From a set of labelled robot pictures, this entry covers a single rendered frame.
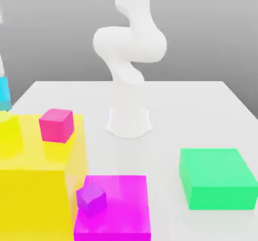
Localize small cyan cube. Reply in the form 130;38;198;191
0;75;12;112

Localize small yellow cube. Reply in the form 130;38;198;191
0;110;23;155

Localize small purple cube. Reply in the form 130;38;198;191
76;181;107;219

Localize large magenta box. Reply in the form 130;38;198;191
73;175;152;241

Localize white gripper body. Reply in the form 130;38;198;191
0;51;5;77

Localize large yellow box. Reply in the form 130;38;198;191
0;113;89;241

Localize small pink cube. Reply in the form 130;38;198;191
38;108;75;144

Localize large green box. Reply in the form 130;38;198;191
178;148;258;211

